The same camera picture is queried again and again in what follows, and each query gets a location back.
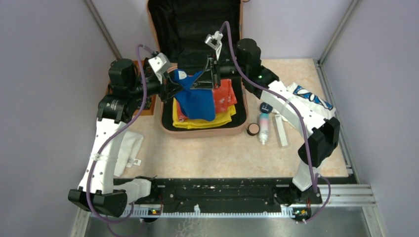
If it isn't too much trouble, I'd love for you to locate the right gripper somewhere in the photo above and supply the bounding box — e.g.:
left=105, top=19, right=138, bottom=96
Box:
left=189, top=55, right=247, bottom=91

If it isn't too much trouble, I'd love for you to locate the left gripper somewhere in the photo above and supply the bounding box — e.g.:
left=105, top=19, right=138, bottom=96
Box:
left=128, top=70, right=186, bottom=103

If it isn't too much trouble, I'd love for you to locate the red white cloth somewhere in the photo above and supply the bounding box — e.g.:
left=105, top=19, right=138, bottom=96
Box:
left=176, top=78, right=238, bottom=122

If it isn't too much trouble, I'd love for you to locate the blue towel cloth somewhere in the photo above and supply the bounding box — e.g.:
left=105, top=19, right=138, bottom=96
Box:
left=173, top=69, right=216, bottom=121

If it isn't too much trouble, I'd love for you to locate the yellow cloth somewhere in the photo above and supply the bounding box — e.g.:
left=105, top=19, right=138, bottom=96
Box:
left=172, top=99, right=237, bottom=129

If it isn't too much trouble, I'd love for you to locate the pink suitcase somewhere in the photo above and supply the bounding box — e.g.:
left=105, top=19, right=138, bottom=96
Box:
left=148, top=0, right=249, bottom=138

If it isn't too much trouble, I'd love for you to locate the blue white shirt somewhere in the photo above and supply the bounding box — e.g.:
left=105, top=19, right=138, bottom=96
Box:
left=279, top=81, right=336, bottom=119

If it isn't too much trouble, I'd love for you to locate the white cloth under left arm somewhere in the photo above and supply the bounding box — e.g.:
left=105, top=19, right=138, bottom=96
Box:
left=114, top=131, right=144, bottom=177

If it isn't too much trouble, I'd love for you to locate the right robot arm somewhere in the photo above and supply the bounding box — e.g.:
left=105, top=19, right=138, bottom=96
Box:
left=185, top=36, right=340, bottom=203

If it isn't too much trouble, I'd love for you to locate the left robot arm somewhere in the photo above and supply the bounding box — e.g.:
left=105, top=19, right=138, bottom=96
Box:
left=68, top=56, right=181, bottom=217

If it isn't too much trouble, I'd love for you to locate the wooden compartment tray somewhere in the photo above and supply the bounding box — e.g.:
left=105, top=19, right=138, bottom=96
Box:
left=104, top=60, right=158, bottom=117

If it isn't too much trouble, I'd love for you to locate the black round jar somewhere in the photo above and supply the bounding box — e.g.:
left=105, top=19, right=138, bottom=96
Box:
left=259, top=102, right=273, bottom=114

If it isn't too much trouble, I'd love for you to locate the white tube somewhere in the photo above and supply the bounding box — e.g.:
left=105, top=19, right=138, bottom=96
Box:
left=274, top=114, right=289, bottom=148

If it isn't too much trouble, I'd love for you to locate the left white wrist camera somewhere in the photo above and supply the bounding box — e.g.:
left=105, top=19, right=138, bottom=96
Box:
left=148, top=52, right=172, bottom=84

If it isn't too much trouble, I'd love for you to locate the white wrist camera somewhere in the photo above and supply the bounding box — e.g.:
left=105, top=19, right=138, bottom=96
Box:
left=148, top=52, right=172, bottom=84
left=204, top=31, right=223, bottom=60

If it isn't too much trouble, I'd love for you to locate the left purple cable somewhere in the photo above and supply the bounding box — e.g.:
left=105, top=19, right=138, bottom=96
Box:
left=85, top=44, right=155, bottom=237

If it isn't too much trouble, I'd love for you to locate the purple cable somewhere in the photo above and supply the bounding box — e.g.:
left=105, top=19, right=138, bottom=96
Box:
left=85, top=44, right=155, bottom=237
left=219, top=21, right=332, bottom=224

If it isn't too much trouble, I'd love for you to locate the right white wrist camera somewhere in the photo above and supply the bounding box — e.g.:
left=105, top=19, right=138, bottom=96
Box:
left=204, top=31, right=223, bottom=60

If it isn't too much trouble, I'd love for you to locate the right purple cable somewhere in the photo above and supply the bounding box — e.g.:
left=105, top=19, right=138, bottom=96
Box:
left=219, top=21, right=332, bottom=224

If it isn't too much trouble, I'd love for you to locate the aluminium rail frame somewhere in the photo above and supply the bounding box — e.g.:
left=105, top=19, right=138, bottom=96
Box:
left=72, top=178, right=388, bottom=237

